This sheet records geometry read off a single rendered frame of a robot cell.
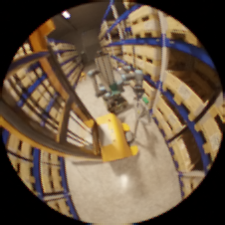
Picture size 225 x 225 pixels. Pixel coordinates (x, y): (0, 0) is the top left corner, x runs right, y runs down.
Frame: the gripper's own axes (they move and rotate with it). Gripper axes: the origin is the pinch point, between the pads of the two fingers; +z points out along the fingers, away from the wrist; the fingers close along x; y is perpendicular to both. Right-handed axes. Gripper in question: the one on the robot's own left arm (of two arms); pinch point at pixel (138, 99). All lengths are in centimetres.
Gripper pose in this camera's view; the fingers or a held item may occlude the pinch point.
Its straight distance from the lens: 86.4
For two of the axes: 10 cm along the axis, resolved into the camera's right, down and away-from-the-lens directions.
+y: 2.3, 3.3, -9.2
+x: 9.7, -1.3, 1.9
